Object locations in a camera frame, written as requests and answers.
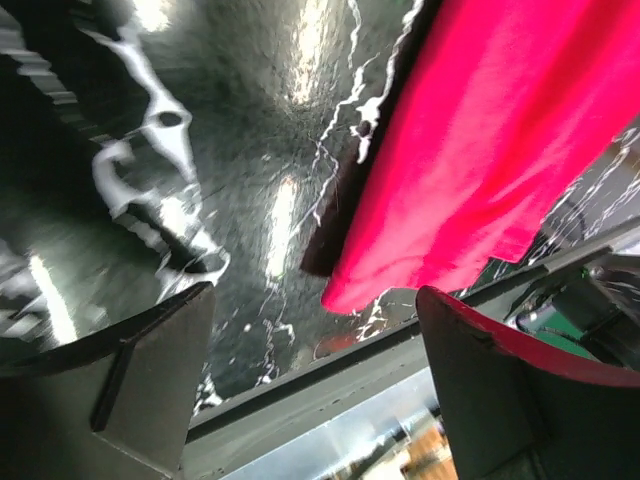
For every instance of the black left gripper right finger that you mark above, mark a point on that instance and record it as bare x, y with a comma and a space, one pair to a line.
515, 407

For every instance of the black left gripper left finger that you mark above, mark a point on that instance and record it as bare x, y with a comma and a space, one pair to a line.
115, 404

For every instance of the red t shirt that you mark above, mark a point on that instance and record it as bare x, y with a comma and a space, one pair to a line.
507, 104

